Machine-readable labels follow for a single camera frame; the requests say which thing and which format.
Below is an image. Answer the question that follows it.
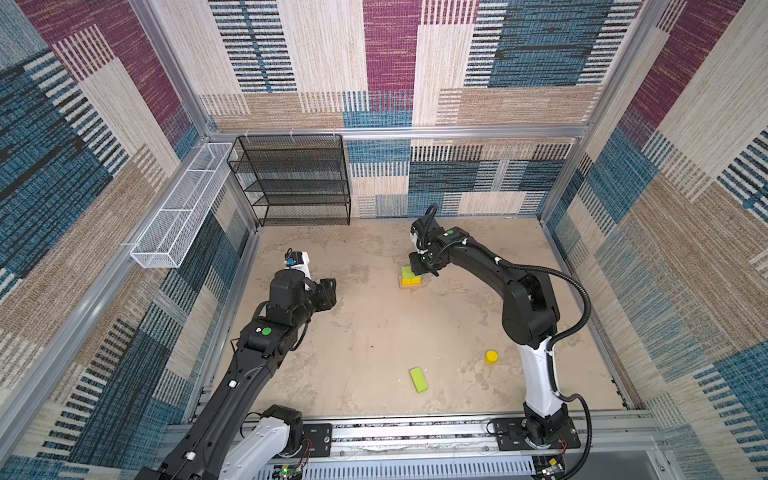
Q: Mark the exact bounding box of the black mesh wire shelf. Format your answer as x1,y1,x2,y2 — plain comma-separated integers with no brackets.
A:
228,134,352,227

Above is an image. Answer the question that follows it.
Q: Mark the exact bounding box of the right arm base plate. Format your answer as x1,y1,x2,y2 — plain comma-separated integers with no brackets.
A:
488,417,582,451

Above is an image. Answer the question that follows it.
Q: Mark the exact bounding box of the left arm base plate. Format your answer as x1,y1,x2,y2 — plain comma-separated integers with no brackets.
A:
272,423,333,460

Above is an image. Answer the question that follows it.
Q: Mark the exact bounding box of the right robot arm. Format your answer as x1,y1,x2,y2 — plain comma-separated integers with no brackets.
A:
409,219,591,448

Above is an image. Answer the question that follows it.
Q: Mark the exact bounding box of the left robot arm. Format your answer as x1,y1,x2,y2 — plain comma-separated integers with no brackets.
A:
136,269,337,479

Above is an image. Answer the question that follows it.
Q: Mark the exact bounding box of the white mesh wall basket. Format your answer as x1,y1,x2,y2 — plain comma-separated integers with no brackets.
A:
130,143,233,269

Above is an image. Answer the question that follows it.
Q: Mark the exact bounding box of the yellow cylinder block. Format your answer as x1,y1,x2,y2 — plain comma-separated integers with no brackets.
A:
485,350,499,365

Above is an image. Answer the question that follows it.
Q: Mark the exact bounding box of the aluminium front rail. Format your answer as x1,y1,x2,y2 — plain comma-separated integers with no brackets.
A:
149,409,667,480

